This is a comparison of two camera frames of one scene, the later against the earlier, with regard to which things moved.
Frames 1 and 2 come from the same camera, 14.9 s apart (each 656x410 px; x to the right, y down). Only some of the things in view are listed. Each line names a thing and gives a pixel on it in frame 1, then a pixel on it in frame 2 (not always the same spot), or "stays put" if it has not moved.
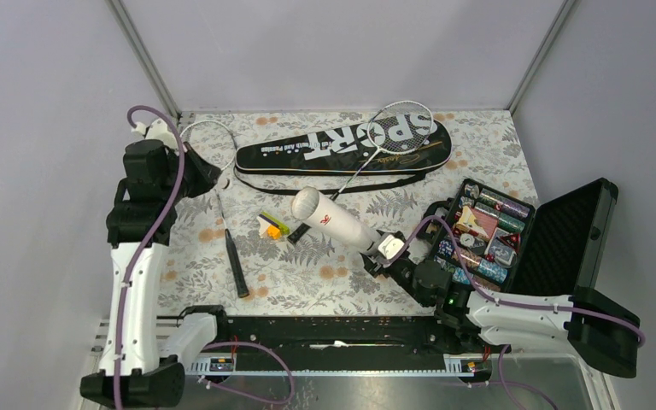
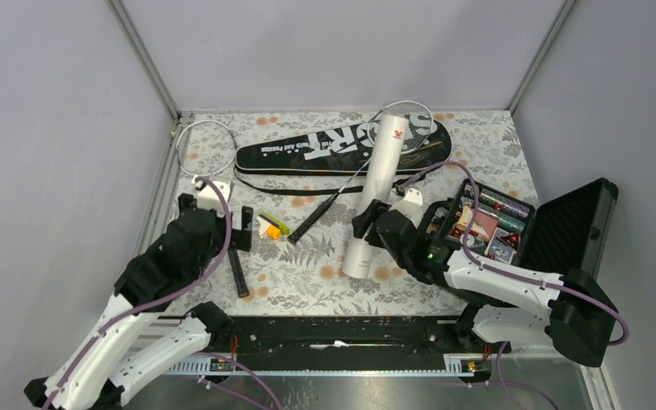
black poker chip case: (497, 241) stays put
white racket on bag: (399, 127) stays put
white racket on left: (215, 143) stays put
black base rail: (342, 345) stays put
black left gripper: (207, 178) → (243, 238)
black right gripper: (376, 269) → (361, 222)
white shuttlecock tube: (338, 219) → (379, 186)
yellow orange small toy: (270, 228) stays put
